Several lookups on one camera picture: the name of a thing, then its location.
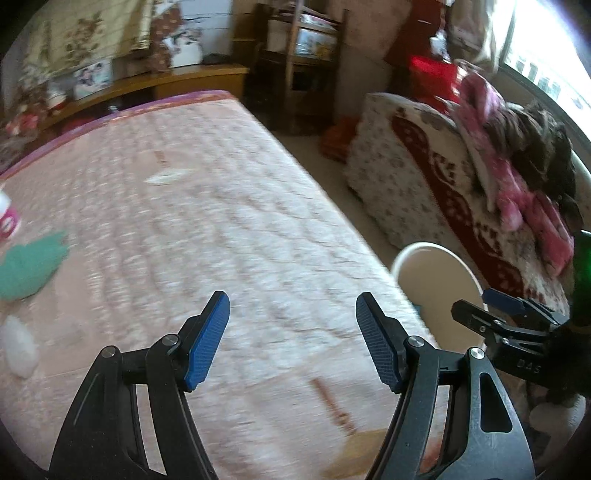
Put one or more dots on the dark clothes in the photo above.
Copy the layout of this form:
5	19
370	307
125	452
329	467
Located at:
540	143

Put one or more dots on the small paper scrap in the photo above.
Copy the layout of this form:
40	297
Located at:
168	177

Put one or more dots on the red cloth on floor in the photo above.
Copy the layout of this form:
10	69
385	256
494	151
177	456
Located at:
341	138

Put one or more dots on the green cloth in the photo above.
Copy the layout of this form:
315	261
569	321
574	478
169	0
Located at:
27	267

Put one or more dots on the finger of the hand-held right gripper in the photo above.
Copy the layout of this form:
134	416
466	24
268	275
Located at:
503	300
480	323

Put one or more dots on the wooden rack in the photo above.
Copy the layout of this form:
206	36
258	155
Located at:
295	69

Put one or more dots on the red clothes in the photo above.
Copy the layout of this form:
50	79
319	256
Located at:
429	69

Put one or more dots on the pink clothes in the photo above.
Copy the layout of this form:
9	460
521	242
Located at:
494	175

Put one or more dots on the framed photo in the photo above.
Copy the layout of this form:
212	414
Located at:
92	78

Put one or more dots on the white floral bag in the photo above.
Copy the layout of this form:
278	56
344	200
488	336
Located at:
182	50

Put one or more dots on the window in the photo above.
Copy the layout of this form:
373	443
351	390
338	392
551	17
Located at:
554	69

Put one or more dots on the pink quilted bed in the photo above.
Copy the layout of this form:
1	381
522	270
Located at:
207	207

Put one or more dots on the red flower decoration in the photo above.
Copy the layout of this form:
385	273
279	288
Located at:
23	122

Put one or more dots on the floral hanging cloth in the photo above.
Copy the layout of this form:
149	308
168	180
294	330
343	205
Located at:
83	32

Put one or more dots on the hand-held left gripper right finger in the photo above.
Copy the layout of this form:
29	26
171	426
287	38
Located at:
376	341

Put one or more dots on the floral covered sofa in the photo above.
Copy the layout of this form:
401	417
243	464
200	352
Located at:
406	152

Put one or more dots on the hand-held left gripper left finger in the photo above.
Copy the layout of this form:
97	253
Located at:
207	341

